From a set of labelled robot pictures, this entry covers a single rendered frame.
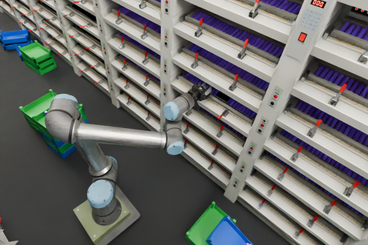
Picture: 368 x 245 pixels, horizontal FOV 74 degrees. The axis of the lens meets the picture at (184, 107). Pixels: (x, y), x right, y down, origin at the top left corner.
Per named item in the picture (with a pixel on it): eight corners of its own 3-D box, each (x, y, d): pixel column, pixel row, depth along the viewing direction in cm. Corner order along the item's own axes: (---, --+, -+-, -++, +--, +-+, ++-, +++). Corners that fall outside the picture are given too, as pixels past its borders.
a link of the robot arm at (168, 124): (164, 139, 137) (166, 124, 129) (162, 124, 145) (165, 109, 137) (180, 139, 139) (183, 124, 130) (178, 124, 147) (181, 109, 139)
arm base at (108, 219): (101, 232, 154) (98, 225, 147) (86, 210, 163) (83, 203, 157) (127, 211, 164) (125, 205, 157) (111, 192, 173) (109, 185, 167)
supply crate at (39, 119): (51, 135, 178) (48, 128, 172) (34, 122, 185) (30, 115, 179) (85, 111, 196) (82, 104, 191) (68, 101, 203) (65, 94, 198)
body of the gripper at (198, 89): (208, 87, 140) (195, 95, 133) (206, 99, 146) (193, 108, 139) (198, 81, 144) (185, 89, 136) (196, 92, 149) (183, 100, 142)
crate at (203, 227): (208, 260, 157) (210, 257, 151) (184, 237, 166) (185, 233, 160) (234, 225, 174) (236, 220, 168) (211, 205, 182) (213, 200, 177)
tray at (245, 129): (247, 138, 139) (249, 129, 131) (171, 87, 166) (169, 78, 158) (266, 114, 146) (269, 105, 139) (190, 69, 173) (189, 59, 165)
